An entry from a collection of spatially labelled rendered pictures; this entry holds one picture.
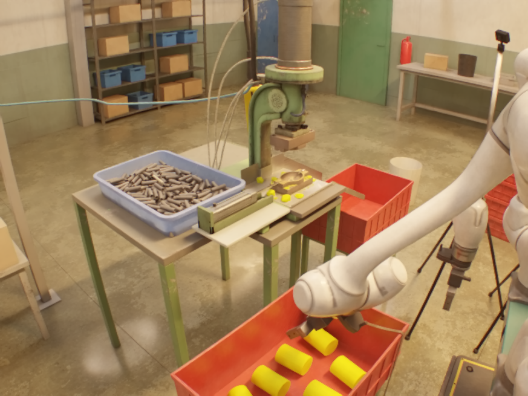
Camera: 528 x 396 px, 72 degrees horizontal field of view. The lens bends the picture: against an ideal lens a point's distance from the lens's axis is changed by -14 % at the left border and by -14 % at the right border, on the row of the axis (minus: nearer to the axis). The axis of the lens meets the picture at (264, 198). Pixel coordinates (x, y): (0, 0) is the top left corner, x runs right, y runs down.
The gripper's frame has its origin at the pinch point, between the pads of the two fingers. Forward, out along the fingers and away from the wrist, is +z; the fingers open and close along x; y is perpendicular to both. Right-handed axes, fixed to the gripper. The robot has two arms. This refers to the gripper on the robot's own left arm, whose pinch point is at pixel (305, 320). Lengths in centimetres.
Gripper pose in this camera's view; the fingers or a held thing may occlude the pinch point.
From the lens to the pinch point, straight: 126.6
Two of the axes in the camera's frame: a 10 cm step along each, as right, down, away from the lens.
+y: -6.1, -7.8, 1.3
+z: -5.1, 5.1, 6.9
